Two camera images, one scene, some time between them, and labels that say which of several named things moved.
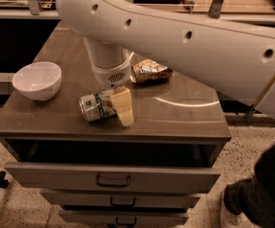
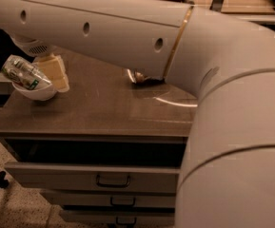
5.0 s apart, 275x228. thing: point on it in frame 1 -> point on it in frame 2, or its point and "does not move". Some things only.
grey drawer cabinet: [139, 153] does not move
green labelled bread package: [96, 105] -> [24, 73]
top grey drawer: [112, 177] does not move
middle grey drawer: [78, 199] does not move
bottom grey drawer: [122, 218] does not move
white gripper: [112, 76] -> [32, 47]
